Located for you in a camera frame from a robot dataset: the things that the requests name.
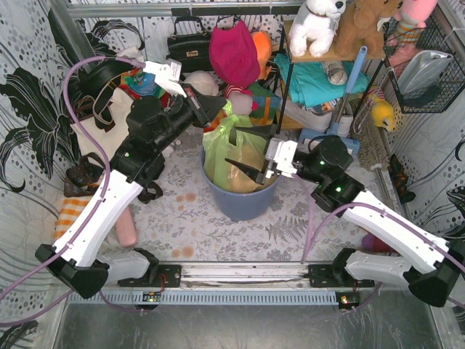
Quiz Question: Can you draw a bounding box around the green plastic trash bag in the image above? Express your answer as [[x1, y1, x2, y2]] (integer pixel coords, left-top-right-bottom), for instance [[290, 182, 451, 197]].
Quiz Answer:
[[203, 101, 277, 193]]

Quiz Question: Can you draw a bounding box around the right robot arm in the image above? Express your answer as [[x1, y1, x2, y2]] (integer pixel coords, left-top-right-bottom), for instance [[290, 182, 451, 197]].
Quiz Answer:
[[229, 125, 464, 308]]

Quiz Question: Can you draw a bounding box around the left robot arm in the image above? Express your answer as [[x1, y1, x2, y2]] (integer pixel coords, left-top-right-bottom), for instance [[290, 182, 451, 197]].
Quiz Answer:
[[36, 84, 227, 299]]

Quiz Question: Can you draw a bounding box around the rainbow striped bag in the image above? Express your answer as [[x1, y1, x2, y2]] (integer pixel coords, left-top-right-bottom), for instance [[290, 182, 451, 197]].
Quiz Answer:
[[203, 82, 283, 134]]

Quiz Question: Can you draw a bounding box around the blue-grey trash bin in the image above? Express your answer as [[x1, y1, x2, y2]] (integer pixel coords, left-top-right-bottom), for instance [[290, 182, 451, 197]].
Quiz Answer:
[[201, 149, 280, 222]]

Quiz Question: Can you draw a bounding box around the magenta fabric bag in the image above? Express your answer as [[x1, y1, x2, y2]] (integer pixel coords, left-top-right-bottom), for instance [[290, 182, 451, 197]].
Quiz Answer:
[[209, 20, 260, 88]]

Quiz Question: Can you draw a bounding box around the white canvas tote bag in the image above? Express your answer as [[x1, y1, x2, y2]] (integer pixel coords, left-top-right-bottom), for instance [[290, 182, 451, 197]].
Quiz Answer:
[[69, 87, 146, 164]]

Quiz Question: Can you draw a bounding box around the brown patterned bag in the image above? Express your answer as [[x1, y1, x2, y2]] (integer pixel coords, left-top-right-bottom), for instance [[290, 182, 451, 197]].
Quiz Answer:
[[63, 153, 163, 204]]

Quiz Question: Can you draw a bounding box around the cream plush lamb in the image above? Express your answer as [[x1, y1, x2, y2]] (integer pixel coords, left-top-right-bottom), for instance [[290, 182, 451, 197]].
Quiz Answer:
[[185, 71, 219, 96]]

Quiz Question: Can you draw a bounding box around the red cloth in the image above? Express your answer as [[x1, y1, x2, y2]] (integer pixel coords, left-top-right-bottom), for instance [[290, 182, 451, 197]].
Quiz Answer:
[[159, 92, 173, 109]]

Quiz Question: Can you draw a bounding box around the white folded bedding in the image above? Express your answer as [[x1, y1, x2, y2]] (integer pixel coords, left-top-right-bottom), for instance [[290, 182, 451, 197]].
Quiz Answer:
[[281, 100, 354, 133]]

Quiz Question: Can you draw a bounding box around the blue floor mop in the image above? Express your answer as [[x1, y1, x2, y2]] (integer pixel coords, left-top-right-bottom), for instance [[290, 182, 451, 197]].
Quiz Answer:
[[299, 45, 368, 156]]

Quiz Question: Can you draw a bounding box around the colourful printed cloth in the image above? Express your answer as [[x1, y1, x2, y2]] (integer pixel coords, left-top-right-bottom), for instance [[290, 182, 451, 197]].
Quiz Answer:
[[119, 69, 166, 99]]

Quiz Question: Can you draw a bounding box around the black leather handbag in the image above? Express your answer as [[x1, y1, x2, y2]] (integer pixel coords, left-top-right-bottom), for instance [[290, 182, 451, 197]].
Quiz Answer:
[[166, 16, 213, 73]]

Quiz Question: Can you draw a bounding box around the teal folded cloth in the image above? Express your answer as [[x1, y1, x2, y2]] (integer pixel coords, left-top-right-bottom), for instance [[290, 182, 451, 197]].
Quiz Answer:
[[274, 54, 368, 107]]

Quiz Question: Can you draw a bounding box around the orange plush toy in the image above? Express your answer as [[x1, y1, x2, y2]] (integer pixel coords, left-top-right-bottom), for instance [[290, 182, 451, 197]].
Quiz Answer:
[[251, 31, 272, 80]]

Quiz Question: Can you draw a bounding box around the yellow plush duck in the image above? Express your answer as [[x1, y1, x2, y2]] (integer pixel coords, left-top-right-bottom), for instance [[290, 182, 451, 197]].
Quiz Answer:
[[368, 89, 395, 132]]

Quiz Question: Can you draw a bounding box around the white husky plush dog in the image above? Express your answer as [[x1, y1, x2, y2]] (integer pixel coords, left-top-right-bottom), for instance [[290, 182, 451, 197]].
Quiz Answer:
[[288, 0, 347, 57]]

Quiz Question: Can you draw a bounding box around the pink soft toy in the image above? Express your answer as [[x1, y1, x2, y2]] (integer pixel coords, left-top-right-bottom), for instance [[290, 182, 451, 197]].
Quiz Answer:
[[115, 206, 137, 247]]

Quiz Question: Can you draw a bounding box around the brown teddy bear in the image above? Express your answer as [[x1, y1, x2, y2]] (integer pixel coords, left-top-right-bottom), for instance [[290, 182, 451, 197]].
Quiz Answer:
[[334, 0, 403, 59]]

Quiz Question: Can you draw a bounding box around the silver foil pouch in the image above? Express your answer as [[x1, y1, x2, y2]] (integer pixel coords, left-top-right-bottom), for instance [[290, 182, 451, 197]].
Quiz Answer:
[[397, 50, 453, 95]]

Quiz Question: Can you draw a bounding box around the orange checkered cloth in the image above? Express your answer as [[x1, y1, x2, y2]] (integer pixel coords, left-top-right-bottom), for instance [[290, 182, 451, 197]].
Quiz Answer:
[[53, 196, 91, 240]]

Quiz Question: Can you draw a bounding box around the pink plush toy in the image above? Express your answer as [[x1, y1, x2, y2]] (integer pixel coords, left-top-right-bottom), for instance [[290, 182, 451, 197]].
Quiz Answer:
[[394, 0, 437, 36]]

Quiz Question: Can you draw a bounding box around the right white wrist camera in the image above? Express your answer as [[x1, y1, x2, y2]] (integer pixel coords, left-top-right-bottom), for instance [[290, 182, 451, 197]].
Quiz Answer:
[[264, 137, 298, 178]]

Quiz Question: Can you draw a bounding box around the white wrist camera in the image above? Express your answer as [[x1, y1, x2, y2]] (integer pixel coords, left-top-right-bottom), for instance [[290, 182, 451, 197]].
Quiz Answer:
[[143, 60, 187, 97], [264, 137, 298, 178]]

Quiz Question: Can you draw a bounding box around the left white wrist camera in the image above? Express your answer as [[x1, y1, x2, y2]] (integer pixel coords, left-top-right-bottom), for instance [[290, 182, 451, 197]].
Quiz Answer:
[[143, 60, 187, 97]]

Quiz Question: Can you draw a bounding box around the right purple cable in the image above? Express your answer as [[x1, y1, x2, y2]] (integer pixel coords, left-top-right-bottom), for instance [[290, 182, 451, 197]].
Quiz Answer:
[[294, 174, 465, 312]]

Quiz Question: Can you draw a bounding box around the purple cable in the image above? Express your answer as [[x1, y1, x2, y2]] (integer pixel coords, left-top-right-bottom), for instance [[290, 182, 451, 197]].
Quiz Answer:
[[294, 174, 465, 312], [0, 56, 148, 326]]

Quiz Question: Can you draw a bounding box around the metal base rail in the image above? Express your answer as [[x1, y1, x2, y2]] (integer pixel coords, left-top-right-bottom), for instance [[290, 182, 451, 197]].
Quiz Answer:
[[105, 260, 400, 290]]

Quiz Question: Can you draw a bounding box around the black wire basket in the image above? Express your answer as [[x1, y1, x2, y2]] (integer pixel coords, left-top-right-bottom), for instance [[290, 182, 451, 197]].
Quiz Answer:
[[384, 17, 464, 114]]

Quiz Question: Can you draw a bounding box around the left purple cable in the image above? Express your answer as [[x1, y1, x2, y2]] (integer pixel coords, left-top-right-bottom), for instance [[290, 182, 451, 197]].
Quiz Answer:
[[0, 56, 148, 326]]

